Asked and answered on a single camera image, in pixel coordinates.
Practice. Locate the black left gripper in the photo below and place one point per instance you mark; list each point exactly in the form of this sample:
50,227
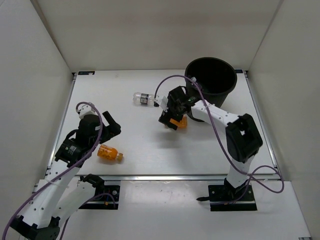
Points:
113,129

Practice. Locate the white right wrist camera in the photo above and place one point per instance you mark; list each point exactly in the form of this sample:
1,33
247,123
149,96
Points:
161,101

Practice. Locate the clear bottle black label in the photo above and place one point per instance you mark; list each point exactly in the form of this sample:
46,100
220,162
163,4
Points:
144,99

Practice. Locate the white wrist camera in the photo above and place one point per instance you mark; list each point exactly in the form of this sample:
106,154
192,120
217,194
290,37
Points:
161,101
85,110

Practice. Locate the dark table label sticker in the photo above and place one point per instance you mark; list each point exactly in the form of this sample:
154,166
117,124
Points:
86,73

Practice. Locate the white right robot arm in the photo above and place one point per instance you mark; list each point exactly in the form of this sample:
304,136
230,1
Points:
242,136

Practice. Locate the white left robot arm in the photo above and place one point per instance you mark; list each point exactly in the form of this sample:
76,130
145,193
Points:
41,216

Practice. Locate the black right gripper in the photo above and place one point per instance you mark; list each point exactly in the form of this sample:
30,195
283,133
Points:
165,118

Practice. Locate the orange bottle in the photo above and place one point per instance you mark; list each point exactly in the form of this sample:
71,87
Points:
182,123
109,153

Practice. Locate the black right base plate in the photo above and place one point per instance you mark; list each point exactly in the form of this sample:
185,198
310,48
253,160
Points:
221,201

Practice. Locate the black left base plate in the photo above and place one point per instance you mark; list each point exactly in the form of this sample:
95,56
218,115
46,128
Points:
105,198

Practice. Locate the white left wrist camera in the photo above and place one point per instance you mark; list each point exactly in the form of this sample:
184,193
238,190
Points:
85,110

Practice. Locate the black round bin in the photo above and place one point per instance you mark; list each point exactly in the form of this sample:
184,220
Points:
215,77

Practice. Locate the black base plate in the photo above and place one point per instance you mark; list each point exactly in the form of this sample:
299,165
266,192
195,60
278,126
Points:
105,198
221,201

